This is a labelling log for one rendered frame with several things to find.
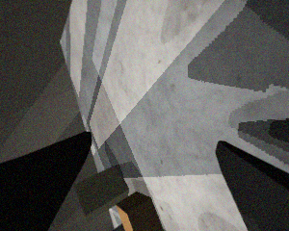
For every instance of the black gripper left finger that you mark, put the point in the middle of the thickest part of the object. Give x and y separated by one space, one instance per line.
33 187

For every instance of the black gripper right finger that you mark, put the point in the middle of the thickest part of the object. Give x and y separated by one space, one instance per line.
260 190

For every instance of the tan rectangular block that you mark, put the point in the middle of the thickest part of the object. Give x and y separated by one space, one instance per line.
137 213

